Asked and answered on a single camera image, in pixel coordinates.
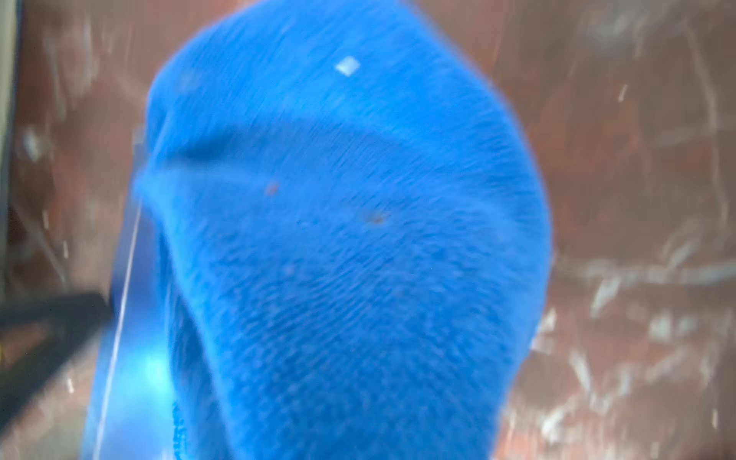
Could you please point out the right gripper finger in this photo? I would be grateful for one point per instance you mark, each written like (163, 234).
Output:
(52, 331)

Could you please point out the blue Little Prince book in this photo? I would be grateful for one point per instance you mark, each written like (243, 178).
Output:
(130, 411)

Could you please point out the blue cleaning cloth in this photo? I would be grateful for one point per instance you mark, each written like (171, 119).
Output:
(354, 239)

